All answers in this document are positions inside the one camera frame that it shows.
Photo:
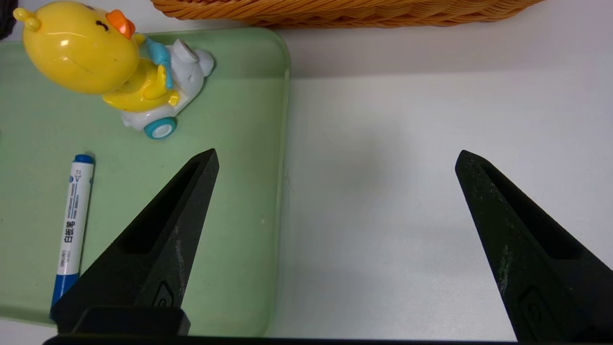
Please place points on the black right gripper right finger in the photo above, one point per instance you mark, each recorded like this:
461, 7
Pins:
550, 287

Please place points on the light green plastic tray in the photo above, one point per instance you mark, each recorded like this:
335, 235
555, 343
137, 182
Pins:
234, 191

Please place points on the white marker blue cap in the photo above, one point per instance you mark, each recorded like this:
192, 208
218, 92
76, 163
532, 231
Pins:
74, 220

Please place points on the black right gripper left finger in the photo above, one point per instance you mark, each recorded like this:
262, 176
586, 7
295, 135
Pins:
143, 268

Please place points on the yellow duck scooter toy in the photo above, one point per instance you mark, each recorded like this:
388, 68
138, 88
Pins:
81, 52

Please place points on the orange wicker basket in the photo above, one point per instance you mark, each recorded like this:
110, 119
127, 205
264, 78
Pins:
335, 12

